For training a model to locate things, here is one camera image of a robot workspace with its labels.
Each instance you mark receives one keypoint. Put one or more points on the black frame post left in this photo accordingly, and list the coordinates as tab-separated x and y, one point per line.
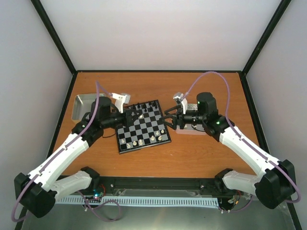
38	6

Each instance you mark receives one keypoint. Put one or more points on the black frame post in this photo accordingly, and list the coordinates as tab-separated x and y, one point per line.
38	6
280	10

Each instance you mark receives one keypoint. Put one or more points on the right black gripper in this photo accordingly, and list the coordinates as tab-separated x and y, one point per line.
174	118

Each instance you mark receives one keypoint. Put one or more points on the light blue cable duct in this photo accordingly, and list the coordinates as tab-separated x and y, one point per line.
147	201

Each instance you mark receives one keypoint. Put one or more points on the black chess piece set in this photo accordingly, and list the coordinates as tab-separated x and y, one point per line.
146	107

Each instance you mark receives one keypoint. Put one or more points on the black and silver chessboard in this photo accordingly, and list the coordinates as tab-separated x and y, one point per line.
152	123

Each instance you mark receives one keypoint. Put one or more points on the black frame post right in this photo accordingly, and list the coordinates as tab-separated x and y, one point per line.
280	10

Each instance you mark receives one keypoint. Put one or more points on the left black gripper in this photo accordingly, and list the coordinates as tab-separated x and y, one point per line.
129	120

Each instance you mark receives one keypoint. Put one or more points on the pink tin with white pieces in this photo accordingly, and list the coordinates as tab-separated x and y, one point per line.
188	128

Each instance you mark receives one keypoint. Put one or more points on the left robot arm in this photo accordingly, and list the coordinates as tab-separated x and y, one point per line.
40	189

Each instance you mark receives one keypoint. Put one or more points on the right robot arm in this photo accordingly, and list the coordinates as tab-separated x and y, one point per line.
273	181

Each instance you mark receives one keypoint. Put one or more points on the empty silver metal tin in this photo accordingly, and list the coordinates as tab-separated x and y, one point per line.
82	104

